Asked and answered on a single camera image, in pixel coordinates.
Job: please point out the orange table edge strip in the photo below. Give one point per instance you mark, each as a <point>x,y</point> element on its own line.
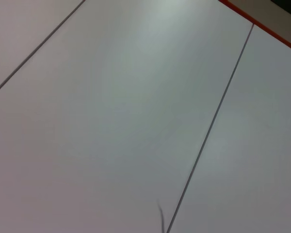
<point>262,26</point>

